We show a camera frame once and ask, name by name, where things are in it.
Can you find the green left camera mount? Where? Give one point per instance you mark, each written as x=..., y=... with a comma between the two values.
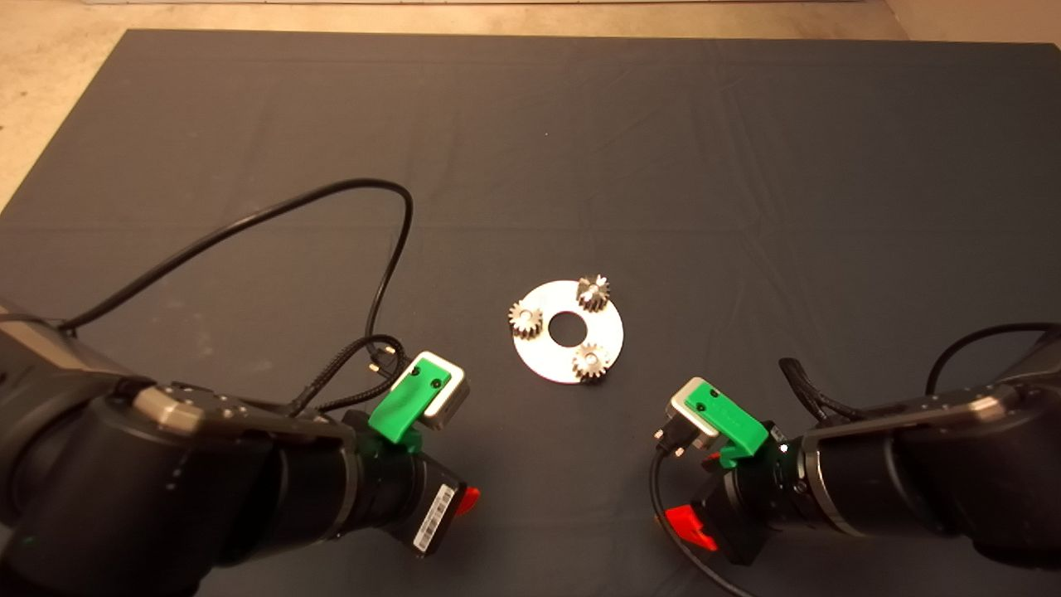
x=406, y=406

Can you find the green right camera mount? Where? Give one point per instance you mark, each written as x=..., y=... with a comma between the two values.
x=729, y=423

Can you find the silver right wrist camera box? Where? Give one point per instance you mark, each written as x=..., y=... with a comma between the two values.
x=684, y=414

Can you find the small steel planetary gear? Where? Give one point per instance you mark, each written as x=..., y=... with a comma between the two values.
x=525, y=319
x=593, y=293
x=591, y=362

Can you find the dark grey table cloth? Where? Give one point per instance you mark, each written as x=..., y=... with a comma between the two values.
x=663, y=124

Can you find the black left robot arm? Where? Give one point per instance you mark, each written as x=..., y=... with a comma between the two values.
x=166, y=489

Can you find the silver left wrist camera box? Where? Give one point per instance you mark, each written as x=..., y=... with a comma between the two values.
x=452, y=398

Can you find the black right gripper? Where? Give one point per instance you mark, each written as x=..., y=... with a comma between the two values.
x=746, y=506

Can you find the round metal carrier plate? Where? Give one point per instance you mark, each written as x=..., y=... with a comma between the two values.
x=564, y=356

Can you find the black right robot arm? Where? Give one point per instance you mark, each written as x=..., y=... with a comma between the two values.
x=912, y=481

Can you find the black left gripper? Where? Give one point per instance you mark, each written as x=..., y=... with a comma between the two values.
x=414, y=497

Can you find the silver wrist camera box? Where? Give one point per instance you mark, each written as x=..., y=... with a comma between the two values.
x=684, y=414
x=452, y=398

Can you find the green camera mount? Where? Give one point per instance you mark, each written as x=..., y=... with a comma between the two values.
x=406, y=406
x=729, y=423

